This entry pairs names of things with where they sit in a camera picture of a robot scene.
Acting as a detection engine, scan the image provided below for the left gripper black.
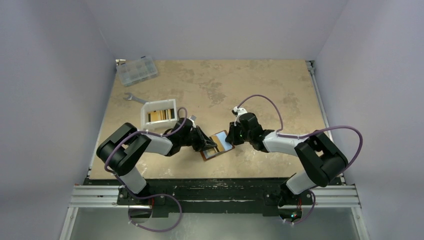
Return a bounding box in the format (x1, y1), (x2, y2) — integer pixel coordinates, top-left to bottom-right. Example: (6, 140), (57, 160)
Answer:
(180, 125), (216, 152)

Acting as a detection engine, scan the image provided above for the gold patterned credit card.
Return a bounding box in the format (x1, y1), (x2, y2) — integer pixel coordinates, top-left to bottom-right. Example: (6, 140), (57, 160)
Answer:
(211, 130), (232, 153)

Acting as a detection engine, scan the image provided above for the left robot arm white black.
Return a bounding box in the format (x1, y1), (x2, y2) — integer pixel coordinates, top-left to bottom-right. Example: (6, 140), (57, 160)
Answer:
(96, 117), (217, 205)

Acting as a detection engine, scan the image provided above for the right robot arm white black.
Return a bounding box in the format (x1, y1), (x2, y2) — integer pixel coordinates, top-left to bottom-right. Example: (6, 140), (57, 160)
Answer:
(225, 108), (348, 207)

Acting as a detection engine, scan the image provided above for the white plastic card tray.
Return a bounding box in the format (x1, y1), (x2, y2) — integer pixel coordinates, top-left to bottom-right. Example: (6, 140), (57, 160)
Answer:
(140, 99), (178, 131)

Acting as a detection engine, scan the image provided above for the stack of credit cards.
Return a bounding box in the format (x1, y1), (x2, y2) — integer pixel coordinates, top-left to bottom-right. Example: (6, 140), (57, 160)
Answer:
(147, 108), (175, 122)

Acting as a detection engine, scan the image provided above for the silver open-end wrench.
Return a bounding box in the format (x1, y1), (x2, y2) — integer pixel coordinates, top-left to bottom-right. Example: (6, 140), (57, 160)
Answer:
(123, 92), (148, 105)

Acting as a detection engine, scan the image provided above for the clear plastic organizer box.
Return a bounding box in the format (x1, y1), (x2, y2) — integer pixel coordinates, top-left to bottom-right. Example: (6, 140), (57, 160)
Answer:
(116, 55), (158, 87)

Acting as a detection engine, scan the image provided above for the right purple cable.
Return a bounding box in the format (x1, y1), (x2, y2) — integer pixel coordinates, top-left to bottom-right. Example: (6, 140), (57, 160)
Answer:
(233, 94), (364, 226)

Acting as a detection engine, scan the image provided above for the purple cable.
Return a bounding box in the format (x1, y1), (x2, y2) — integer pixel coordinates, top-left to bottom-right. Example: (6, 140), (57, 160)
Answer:
(104, 107), (188, 233)
(233, 94), (364, 226)

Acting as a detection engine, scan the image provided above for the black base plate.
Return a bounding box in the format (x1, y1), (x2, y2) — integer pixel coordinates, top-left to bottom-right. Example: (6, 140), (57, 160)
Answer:
(82, 177), (342, 220)

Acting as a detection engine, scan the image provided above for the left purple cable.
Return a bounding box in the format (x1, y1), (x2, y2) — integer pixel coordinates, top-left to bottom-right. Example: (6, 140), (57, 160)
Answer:
(104, 107), (188, 233)

